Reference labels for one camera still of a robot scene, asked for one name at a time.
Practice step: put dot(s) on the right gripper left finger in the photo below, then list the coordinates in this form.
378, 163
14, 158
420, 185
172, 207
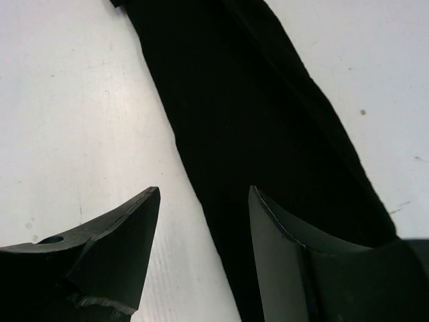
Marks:
93, 272

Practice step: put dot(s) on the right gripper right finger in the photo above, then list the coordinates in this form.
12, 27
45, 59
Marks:
306, 274

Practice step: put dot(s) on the black t-shirt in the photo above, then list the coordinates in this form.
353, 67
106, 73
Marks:
245, 112

